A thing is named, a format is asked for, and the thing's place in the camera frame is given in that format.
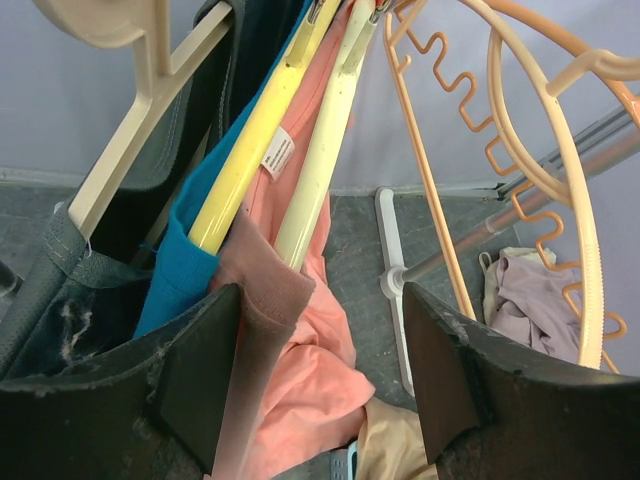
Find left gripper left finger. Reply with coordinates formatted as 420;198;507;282
1;284;241;479

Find beige t shirt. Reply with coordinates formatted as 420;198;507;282
355;398;438;480

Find pink t shirt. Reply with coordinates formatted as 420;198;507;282
211;1;374;479

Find beige wooden hanger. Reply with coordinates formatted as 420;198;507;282
35;0;232;240

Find light blue plastic basket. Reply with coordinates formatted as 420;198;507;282
330;440;358;480

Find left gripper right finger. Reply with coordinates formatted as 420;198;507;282
403;284;639;479

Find teal blue t shirt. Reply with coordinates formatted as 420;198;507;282
133;1;314;338

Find lilac t shirt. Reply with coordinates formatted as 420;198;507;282
488;257;581;363

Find yellow plastic hanger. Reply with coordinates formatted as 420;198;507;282
188;1;340;255

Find cream plastic hanger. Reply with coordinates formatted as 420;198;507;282
274;0;390;270

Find white metal clothes rack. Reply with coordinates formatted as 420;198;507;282
374;134;640;399

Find dark grey t shirt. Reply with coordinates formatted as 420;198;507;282
1;1;306;379

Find orange plastic hanger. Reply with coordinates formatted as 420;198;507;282
406;1;639;375

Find cream folded t shirt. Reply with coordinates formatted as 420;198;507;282
478;247;543;325

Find pale peach plastic hanger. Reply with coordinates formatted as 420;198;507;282
467;1;639;372

